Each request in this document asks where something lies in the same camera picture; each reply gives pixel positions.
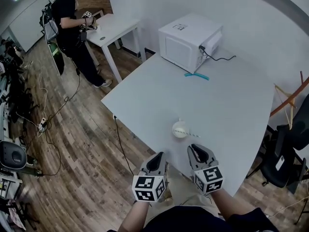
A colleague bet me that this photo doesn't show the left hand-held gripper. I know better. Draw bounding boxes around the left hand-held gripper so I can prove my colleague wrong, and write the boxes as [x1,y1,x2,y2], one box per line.
[132,152,168,204]

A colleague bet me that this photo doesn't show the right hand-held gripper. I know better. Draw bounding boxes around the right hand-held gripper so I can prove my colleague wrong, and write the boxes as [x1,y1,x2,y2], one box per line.
[187,144,225,194]

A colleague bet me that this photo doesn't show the white cup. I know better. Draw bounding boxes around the white cup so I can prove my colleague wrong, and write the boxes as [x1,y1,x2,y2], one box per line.
[171,118,191,139]

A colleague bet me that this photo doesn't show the person's right forearm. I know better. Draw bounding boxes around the person's right forearm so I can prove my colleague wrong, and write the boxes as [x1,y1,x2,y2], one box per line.
[210,188,239,223]

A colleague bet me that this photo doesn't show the person's left forearm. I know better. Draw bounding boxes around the person's left forearm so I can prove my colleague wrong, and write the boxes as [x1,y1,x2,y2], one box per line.
[118,201,152,232]

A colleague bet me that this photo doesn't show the person's beige trousers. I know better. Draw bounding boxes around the person's beige trousers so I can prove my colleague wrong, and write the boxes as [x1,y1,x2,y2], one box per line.
[165,163,220,218]

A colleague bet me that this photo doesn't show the person's dark shirt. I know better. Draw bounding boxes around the person's dark shirt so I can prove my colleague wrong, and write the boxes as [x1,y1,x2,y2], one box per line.
[142,205,281,232]

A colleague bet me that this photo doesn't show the teal plastic comb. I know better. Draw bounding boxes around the teal plastic comb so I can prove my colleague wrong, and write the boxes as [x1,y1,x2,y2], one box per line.
[183,72,211,81]

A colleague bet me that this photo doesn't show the black office chair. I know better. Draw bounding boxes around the black office chair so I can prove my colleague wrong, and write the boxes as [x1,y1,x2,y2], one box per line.
[4,66,41,124]
[246,77,309,195]

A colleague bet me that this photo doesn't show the wooden coat rack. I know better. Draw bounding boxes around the wooden coat rack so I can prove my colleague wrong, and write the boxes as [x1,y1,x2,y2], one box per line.
[269,71,309,130]

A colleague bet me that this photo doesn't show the white microwave oven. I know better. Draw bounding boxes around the white microwave oven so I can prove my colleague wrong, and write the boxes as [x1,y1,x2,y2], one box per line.
[158,13,224,75]

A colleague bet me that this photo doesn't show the white power strip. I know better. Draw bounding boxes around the white power strip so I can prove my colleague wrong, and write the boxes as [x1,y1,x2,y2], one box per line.
[37,116,49,133]

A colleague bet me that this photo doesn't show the black round seat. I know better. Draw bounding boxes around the black round seat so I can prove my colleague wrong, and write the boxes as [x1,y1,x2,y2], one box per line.
[0,140,28,172]

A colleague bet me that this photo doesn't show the green black bag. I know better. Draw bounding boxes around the green black bag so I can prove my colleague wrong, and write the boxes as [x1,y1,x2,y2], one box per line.
[48,42,65,76]

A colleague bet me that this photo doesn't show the small white table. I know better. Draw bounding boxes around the small white table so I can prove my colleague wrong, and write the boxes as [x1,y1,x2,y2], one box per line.
[85,13,147,83]

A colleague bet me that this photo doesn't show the black floor cable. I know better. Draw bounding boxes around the black floor cable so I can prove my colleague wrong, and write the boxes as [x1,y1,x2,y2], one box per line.
[112,114,135,176]
[44,57,82,130]

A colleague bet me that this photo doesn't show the black microwave power cable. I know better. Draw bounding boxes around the black microwave power cable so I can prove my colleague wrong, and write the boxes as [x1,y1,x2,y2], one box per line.
[198,44,237,62]

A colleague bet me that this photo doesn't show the white floor cable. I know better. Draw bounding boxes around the white floor cable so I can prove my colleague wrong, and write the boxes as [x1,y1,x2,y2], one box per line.
[35,59,49,120]

